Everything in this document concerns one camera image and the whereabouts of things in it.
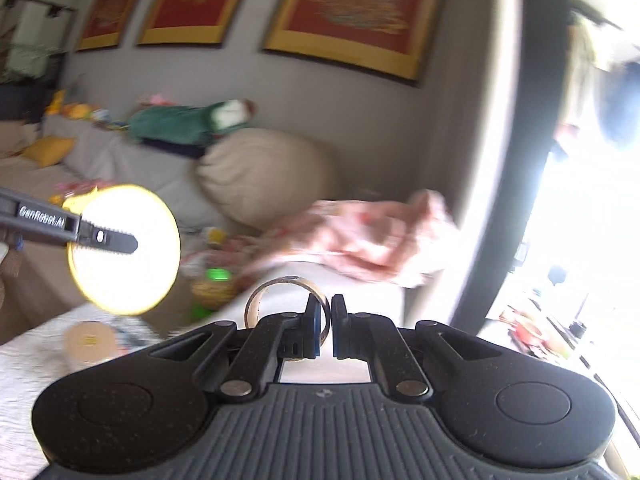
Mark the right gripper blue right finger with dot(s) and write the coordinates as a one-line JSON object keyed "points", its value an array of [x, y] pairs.
{"points": [[350, 336]]}

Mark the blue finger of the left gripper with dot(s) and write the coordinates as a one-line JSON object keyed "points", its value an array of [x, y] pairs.
{"points": [[92, 236]]}

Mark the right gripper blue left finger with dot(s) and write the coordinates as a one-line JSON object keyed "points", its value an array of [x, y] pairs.
{"points": [[302, 340]]}

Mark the yellow cushion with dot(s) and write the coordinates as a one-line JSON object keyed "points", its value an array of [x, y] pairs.
{"points": [[49, 150]]}

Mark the green lid snack jar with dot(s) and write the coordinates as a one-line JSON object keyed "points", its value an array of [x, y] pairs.
{"points": [[214, 289]]}

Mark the pink floral blanket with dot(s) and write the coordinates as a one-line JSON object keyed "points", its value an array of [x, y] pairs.
{"points": [[405, 244]]}

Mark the floral tin with silver lid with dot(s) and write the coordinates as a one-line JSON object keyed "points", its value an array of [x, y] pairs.
{"points": [[90, 343]]}

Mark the green plush toy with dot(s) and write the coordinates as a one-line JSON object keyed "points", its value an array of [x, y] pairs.
{"points": [[194, 127]]}

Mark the beige pillow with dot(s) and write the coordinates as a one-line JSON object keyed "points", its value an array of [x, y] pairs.
{"points": [[258, 176]]}

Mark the left framed red picture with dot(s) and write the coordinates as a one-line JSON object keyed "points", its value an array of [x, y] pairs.
{"points": [[105, 25]]}

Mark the framed red picture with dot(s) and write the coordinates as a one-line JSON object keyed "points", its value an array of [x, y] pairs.
{"points": [[187, 23], [105, 25], [386, 37]]}

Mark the middle framed red picture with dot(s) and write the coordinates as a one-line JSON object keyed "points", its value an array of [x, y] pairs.
{"points": [[187, 23]]}

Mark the right framed red picture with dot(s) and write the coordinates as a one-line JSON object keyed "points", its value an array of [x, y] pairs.
{"points": [[386, 37]]}

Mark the beige curtain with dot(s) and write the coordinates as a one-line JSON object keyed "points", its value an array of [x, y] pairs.
{"points": [[497, 72]]}

